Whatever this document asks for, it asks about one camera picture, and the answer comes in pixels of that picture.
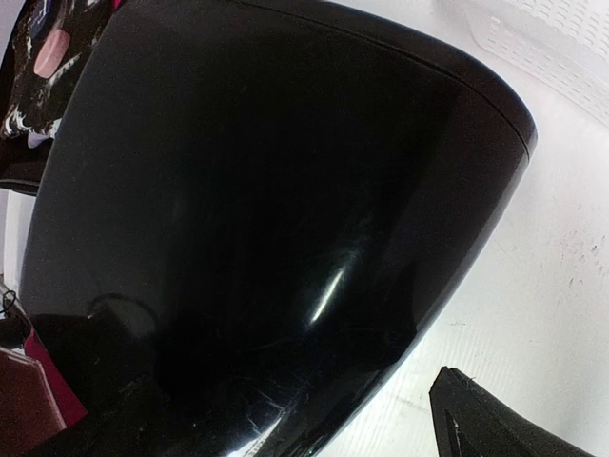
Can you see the white perforated plastic basket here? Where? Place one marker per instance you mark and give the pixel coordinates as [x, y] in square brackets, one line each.
[564, 44]

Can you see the pink round compact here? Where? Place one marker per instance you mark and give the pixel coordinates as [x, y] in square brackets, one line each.
[51, 53]

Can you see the black white patterned pouch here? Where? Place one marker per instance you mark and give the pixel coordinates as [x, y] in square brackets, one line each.
[43, 81]

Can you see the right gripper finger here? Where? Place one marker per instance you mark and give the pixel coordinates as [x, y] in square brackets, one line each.
[469, 421]

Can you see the black pouch with pink end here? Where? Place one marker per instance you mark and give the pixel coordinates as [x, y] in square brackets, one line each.
[251, 211]

